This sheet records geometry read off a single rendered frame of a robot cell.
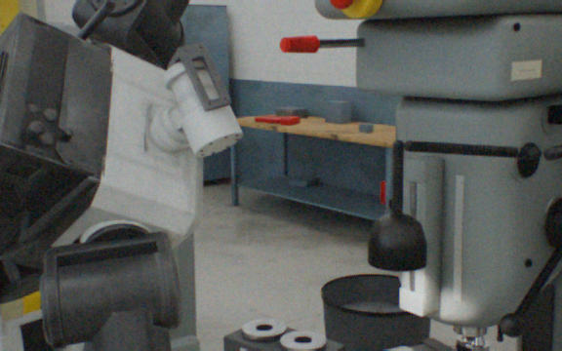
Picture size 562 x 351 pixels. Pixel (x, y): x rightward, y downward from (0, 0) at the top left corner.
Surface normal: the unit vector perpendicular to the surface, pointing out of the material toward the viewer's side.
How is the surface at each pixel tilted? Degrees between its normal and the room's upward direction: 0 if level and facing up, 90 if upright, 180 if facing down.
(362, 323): 94
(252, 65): 90
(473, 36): 90
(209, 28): 90
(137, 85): 58
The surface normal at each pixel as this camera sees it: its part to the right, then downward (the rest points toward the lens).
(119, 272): 0.11, -0.68
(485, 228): -0.19, 0.18
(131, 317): 0.22, -0.19
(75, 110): 0.65, -0.43
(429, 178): 0.64, 0.14
